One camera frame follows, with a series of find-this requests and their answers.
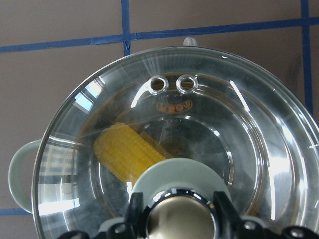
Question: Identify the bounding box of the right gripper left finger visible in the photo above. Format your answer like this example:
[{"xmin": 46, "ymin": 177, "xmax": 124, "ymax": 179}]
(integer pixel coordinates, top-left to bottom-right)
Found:
[{"xmin": 124, "ymin": 192, "xmax": 144, "ymax": 239}]

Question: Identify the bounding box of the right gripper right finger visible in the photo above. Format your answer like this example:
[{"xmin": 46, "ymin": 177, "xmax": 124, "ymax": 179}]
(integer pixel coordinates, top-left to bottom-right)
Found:
[{"xmin": 213, "ymin": 191, "xmax": 243, "ymax": 239}]

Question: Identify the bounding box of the yellow corn cob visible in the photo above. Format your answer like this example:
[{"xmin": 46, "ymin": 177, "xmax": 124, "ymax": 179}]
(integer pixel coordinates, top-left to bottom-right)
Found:
[{"xmin": 93, "ymin": 122, "xmax": 173, "ymax": 184}]

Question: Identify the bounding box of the glass pot lid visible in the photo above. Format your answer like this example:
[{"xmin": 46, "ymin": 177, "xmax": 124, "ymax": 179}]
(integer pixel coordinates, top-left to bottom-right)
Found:
[{"xmin": 32, "ymin": 47, "xmax": 319, "ymax": 239}]

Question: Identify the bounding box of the mint green pot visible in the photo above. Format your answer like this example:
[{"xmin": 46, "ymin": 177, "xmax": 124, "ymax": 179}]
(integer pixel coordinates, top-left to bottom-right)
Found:
[{"xmin": 7, "ymin": 37, "xmax": 319, "ymax": 239}]

